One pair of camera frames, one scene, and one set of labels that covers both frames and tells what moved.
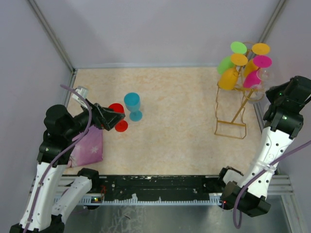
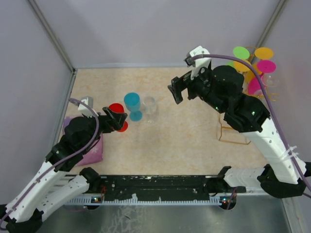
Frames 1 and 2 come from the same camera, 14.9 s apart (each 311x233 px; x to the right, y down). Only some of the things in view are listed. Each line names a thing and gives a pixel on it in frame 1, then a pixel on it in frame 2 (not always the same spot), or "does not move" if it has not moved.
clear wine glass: (256, 94) to (150, 107)
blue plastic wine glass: (132, 102) does not move
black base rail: (156, 187) does not move
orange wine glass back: (259, 48) to (260, 53)
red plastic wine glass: (121, 125) does not move
